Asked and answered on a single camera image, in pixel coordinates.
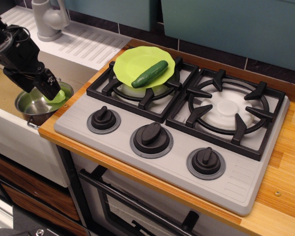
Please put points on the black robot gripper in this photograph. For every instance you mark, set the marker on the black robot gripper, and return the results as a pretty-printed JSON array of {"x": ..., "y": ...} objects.
[{"x": 21, "y": 66}]

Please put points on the light green toy cauliflower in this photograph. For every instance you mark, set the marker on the light green toy cauliflower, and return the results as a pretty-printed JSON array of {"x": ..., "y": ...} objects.
[{"x": 57, "y": 99}]

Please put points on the lime green plastic plate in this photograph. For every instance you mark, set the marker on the lime green plastic plate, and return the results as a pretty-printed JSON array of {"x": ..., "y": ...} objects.
[{"x": 133, "y": 62}]

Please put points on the dark green toy pickle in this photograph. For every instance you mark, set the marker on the dark green toy pickle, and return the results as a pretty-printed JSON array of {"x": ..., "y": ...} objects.
[{"x": 150, "y": 74}]

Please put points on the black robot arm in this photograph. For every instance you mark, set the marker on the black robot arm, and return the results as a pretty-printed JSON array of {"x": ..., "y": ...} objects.
[{"x": 18, "y": 33}]

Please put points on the stainless steel pot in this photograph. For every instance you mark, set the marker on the stainless steel pot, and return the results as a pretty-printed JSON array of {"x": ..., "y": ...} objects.
[{"x": 35, "y": 109}]

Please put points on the white toy sink unit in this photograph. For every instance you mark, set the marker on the white toy sink unit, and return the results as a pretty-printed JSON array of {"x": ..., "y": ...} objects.
[{"x": 74, "y": 58}]

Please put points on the grey toy faucet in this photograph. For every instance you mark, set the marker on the grey toy faucet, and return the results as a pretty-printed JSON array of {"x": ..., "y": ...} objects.
[{"x": 49, "y": 22}]

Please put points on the black left stove knob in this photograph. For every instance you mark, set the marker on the black left stove knob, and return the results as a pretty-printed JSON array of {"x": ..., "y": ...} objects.
[{"x": 103, "y": 121}]

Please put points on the black stove knob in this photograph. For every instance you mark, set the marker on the black stove knob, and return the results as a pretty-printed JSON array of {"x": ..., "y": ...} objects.
[
  {"x": 103, "y": 121},
  {"x": 151, "y": 141},
  {"x": 206, "y": 163}
]

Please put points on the wooden drawer front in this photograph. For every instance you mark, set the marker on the wooden drawer front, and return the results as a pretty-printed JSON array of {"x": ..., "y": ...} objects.
[{"x": 39, "y": 196}]

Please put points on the black left burner grate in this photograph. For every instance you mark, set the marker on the black left burner grate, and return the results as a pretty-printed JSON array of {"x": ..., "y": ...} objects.
[{"x": 153, "y": 103}]

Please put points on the black burner grate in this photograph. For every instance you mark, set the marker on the black burner grate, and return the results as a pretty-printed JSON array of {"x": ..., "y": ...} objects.
[
  {"x": 232, "y": 113},
  {"x": 153, "y": 103}
]

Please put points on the black middle stove knob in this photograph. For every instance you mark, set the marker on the black middle stove knob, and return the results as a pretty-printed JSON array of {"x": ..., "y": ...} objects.
[{"x": 151, "y": 141}]

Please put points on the toy oven door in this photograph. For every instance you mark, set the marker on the toy oven door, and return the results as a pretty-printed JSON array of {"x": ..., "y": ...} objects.
[{"x": 128, "y": 208}]

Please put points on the grey toy stove top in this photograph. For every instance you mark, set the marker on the grey toy stove top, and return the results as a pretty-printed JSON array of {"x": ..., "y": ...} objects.
[{"x": 235, "y": 190}]

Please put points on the black right stove knob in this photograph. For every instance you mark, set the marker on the black right stove knob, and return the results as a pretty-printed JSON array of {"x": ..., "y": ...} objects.
[{"x": 206, "y": 163}]

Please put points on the black right burner grate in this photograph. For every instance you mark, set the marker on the black right burner grate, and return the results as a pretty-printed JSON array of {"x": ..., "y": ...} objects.
[{"x": 232, "y": 113}]

